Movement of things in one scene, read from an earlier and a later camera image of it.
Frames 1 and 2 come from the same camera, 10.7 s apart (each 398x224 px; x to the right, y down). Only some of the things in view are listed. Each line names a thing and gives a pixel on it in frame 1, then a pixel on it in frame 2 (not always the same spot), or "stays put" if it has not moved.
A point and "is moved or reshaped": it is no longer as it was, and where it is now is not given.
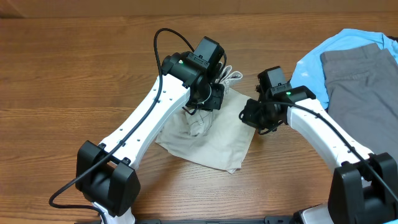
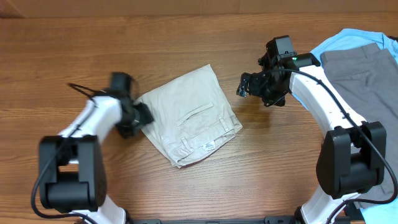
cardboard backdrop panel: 27,9 stays put
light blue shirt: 308,70 stays put
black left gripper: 216,101 -> 148,118
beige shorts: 217,139 is moved or reshaped
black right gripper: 249,117 -> 279,99
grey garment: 362,91 stays put
